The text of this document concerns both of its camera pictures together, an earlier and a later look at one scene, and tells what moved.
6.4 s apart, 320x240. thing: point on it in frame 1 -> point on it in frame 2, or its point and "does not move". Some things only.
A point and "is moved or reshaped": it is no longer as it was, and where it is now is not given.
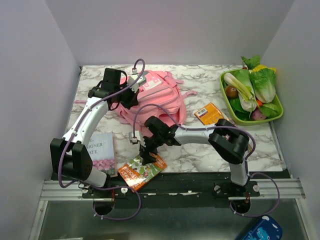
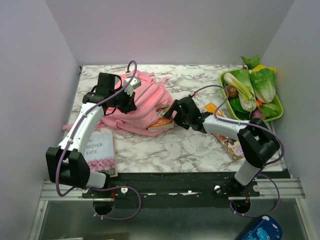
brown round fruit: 231,91 does not move
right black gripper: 145,155 -> 175,106
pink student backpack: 161,95 is moved or reshaped
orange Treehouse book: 137,174 is moved or reshaped
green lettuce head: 263,79 does not move
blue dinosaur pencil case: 267,228 does not move
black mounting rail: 201,185 does not move
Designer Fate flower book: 103,149 does not move
